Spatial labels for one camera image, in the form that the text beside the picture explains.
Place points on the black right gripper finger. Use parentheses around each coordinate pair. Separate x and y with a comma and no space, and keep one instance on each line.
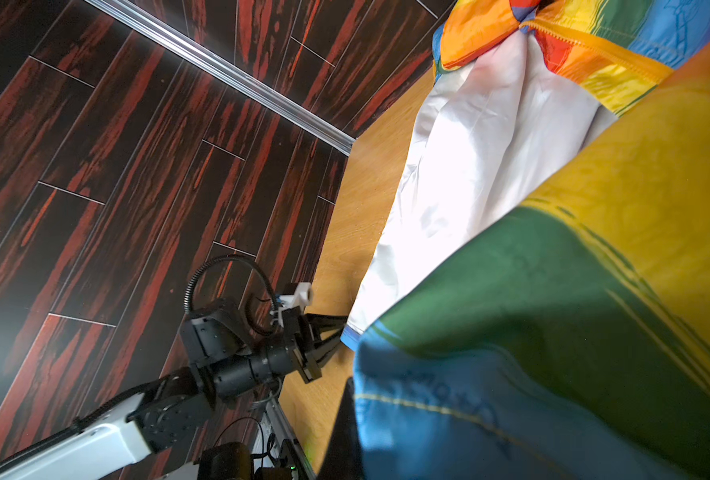
(340,438)

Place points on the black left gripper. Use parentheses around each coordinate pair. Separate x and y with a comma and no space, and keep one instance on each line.
(226,361)

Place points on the rainbow striped zip jacket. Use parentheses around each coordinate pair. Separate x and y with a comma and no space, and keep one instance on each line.
(538,306)

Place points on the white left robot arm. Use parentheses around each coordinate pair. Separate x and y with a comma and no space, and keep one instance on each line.
(138,423)

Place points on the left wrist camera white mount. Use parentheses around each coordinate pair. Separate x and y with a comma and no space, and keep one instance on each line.
(295,296)

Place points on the aluminium front rail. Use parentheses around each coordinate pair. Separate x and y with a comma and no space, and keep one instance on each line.
(277,446)

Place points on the aluminium frame post left corner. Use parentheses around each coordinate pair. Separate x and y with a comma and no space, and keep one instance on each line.
(168,37)

